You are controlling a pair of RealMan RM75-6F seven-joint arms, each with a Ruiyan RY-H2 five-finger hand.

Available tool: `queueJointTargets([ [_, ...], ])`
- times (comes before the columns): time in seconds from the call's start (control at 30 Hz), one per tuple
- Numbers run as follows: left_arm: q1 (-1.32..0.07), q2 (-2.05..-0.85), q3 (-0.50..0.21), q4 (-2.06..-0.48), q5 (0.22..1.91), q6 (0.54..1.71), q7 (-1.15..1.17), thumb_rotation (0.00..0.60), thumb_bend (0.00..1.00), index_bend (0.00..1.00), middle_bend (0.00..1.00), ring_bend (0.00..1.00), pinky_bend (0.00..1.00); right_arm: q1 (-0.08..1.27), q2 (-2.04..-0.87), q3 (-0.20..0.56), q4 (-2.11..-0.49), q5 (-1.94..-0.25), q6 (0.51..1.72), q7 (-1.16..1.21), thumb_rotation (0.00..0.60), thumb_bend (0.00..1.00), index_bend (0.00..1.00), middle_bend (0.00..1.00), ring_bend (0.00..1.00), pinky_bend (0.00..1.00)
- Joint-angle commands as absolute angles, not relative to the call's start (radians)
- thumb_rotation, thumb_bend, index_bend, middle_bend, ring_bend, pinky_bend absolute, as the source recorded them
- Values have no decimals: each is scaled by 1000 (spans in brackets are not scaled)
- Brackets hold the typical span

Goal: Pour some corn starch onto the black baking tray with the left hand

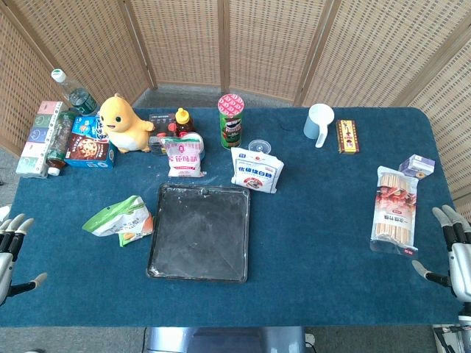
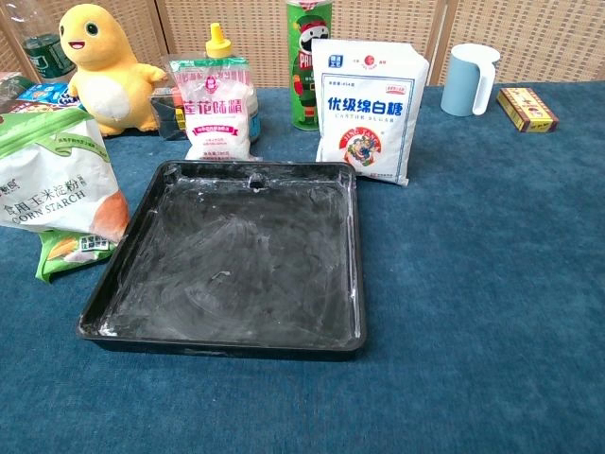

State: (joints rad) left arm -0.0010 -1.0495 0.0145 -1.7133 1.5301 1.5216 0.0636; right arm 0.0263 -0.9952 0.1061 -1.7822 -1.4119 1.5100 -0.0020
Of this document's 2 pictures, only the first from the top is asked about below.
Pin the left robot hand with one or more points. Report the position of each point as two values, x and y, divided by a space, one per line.
6 264

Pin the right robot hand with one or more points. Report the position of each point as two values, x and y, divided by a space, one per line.
461 264

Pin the green snack bag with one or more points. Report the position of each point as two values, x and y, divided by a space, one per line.
117 220

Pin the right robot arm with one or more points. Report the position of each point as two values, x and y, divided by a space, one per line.
465 312

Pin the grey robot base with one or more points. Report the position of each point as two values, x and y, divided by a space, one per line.
224 340

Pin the pink white seasoning bag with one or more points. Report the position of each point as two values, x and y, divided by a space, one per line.
184 158

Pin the white sugar bag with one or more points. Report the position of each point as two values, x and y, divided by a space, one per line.
255 173

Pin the bamboo skewer pack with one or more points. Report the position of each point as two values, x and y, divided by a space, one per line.
395 213

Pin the purple small carton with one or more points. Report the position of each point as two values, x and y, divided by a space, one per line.
417 165

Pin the pastel tissue pack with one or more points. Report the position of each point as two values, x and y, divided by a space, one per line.
35 147

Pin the dark green drink bottle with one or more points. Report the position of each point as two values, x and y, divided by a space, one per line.
60 143

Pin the blue cookie box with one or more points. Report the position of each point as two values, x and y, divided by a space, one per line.
90 147

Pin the blue table cloth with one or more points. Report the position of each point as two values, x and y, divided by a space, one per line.
312 239

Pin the yellow brown small box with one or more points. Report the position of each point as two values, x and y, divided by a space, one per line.
347 137

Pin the yellow plush toy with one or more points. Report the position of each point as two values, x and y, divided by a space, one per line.
123 125

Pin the clear water bottle green label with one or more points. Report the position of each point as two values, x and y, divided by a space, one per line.
79 97

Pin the black baking tray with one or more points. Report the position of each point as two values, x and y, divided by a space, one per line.
200 235

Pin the light blue measuring cup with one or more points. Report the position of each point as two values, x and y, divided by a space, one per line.
316 121

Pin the black box of spice jars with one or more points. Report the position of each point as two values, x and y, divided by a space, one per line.
160 125

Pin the yellow cap honey bottle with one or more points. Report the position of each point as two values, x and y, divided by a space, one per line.
184 123

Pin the clear round plastic container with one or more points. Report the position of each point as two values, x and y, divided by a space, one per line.
260 145

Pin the green Pringles can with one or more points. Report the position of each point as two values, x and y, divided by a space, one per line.
231 127

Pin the wooden rattan folding screen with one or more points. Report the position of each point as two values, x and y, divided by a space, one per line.
257 44

